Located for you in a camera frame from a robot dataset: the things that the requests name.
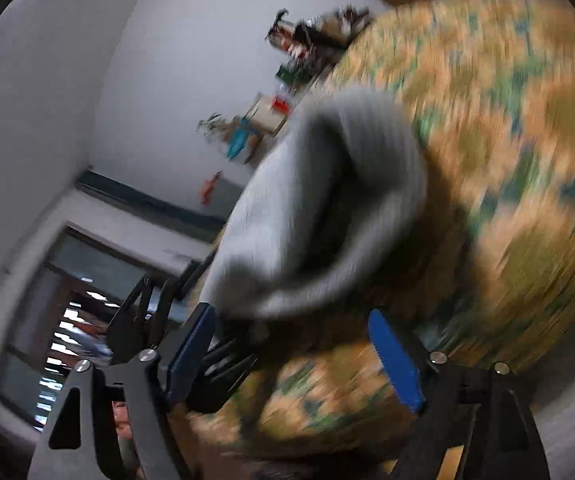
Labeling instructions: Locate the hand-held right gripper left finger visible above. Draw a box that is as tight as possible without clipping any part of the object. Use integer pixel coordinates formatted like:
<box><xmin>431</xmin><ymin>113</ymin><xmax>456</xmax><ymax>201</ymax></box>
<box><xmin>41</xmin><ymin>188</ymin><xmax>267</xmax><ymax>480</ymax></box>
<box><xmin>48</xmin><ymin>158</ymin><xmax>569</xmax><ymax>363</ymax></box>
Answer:
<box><xmin>27</xmin><ymin>304</ymin><xmax>217</xmax><ymax>480</ymax></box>

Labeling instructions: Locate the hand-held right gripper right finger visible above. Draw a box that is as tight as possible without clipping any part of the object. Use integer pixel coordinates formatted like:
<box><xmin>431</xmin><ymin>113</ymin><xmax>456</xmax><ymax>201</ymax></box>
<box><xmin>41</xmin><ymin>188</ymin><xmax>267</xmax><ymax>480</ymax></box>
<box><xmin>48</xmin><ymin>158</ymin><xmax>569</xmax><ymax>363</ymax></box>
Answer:
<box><xmin>367</xmin><ymin>309</ymin><xmax>551</xmax><ymax>480</ymax></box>

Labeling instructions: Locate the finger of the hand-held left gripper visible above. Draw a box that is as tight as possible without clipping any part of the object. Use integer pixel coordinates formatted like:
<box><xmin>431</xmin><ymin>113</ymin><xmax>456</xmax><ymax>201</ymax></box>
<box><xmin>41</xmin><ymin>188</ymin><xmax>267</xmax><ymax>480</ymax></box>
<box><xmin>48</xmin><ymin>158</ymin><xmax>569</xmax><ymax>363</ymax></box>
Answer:
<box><xmin>106</xmin><ymin>275</ymin><xmax>154</xmax><ymax>366</ymax></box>
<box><xmin>144</xmin><ymin>252</ymin><xmax>217</xmax><ymax>356</ymax></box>

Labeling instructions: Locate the grey checkered knitted blanket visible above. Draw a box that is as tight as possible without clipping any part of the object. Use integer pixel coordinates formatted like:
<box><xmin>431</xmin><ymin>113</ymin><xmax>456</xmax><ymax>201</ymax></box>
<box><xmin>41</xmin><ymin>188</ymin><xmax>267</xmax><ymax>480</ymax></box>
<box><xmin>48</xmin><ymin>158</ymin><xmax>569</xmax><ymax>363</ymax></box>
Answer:
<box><xmin>200</xmin><ymin>87</ymin><xmax>429</xmax><ymax>320</ymax></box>

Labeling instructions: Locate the row of hanging clothes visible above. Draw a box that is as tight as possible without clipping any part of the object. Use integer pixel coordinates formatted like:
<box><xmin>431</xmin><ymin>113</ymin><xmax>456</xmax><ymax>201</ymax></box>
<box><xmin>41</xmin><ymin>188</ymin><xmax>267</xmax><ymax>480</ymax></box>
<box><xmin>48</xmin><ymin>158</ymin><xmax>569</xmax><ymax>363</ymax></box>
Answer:
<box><xmin>37</xmin><ymin>300</ymin><xmax>115</xmax><ymax>416</ymax></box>

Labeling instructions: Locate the person's left hand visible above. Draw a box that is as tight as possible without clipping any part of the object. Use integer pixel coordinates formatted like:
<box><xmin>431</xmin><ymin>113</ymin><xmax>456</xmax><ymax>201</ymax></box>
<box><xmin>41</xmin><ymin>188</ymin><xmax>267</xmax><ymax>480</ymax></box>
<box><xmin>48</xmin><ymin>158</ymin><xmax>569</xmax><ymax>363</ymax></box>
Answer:
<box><xmin>113</xmin><ymin>401</ymin><xmax>134</xmax><ymax>443</ymax></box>

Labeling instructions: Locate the grey green curtain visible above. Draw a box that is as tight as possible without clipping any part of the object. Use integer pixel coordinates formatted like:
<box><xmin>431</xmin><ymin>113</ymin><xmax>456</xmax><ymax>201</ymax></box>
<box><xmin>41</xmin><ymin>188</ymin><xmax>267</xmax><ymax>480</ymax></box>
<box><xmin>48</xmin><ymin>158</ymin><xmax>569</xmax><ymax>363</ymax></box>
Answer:
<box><xmin>76</xmin><ymin>170</ymin><xmax>230</xmax><ymax>233</ymax></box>

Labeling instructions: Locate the blue plastic basin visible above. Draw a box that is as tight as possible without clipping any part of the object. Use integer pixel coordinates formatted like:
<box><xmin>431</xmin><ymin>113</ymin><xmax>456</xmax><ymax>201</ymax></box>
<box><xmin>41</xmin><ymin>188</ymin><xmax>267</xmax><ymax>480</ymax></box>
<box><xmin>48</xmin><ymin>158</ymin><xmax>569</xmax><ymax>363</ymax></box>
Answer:
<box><xmin>226</xmin><ymin>127</ymin><xmax>252</xmax><ymax>162</ymax></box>

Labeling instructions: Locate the potted plant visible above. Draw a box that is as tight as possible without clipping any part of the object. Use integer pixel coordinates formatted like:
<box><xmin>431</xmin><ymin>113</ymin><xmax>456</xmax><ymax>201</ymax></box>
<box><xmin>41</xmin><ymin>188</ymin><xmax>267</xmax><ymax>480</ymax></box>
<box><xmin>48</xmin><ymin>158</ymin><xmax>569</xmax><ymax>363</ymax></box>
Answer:
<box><xmin>197</xmin><ymin>112</ymin><xmax>229</xmax><ymax>137</ymax></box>

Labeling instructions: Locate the sunflower print bedspread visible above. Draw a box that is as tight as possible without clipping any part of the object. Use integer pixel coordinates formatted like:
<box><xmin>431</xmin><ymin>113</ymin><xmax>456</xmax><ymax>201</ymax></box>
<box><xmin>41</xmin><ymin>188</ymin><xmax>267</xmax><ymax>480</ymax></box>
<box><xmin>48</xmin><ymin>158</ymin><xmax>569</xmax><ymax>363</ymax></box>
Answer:
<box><xmin>187</xmin><ymin>0</ymin><xmax>575</xmax><ymax>461</ymax></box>

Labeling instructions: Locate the white board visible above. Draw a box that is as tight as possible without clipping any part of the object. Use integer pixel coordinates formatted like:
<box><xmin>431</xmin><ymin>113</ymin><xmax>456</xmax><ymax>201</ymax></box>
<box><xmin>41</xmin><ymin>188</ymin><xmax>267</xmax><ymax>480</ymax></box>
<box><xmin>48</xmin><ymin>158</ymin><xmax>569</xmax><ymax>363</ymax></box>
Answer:
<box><xmin>248</xmin><ymin>94</ymin><xmax>289</xmax><ymax>135</ymax></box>

